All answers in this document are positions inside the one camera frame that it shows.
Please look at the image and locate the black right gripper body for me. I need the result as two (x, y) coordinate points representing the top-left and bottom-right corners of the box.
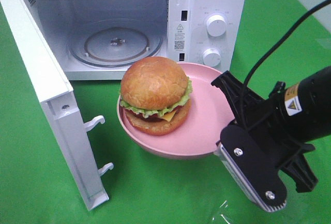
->
(232, 82), (315, 172)

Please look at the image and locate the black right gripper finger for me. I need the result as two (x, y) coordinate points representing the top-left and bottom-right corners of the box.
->
(211, 71), (264, 126)
(281, 153), (318, 193)

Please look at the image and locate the pink plastic plate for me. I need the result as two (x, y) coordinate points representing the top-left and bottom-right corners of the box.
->
(117, 63), (234, 159)

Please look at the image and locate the burger with lettuce and cheese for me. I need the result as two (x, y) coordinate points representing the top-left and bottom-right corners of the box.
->
(119, 56), (192, 136)

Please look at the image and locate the white microwave door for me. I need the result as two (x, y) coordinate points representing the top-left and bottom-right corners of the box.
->
(1, 0), (114, 210)

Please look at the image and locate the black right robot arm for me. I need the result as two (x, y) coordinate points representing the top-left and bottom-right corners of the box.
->
(212, 67), (330, 193)

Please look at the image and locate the green table mat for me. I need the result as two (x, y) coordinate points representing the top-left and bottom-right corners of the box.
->
(1, 0), (330, 223)

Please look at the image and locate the clear plastic wrapper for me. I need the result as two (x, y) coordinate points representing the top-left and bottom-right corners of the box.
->
(209, 200), (233, 224)

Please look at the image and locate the upper white control knob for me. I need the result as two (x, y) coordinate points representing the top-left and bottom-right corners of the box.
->
(206, 13), (227, 37)

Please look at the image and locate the white microwave oven body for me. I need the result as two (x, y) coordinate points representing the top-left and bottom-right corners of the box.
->
(27, 0), (244, 80)

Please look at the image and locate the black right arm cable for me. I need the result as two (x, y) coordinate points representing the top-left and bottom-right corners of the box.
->
(237, 0), (331, 131)

